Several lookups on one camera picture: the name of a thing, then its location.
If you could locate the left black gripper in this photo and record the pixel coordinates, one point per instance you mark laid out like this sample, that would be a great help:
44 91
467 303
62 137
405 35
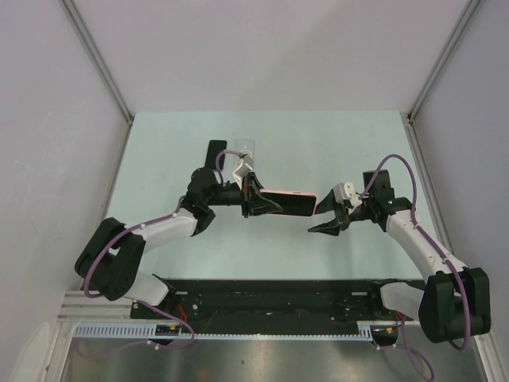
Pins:
251 200

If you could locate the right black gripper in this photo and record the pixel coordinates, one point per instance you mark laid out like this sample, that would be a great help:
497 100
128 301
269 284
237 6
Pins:
343 218

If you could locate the pink cased phone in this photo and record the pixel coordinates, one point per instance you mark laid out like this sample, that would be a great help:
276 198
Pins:
292 203

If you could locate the clear phone case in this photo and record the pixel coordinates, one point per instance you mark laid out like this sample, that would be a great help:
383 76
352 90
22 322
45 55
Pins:
246 146

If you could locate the black phone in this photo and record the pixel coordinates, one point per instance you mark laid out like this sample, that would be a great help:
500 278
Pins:
215 147

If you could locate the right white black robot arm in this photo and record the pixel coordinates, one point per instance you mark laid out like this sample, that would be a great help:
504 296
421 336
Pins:
455 301

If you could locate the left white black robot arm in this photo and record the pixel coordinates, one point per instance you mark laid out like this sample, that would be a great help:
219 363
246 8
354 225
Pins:
109 264

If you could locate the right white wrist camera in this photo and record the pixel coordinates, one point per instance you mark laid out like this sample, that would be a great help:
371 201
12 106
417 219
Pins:
345 194

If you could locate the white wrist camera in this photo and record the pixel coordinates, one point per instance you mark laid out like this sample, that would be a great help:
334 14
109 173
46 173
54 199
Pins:
345 194
243 166

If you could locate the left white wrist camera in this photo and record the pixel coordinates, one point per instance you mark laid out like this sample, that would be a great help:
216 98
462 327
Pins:
243 166

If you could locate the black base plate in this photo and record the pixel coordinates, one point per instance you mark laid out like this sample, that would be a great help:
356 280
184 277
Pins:
199 297

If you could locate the white slotted cable duct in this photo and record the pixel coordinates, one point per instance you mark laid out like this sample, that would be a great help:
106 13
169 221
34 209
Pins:
153 331

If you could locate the right aluminium corner post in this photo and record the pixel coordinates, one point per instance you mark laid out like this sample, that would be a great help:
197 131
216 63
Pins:
460 27

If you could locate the aluminium corner post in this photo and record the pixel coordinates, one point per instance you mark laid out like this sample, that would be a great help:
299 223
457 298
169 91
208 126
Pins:
460 27
92 50

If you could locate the aluminium frame rail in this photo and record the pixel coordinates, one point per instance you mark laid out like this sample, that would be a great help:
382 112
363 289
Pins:
79 308

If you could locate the left aluminium corner post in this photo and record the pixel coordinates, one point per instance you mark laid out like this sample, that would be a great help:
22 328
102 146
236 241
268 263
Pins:
92 50

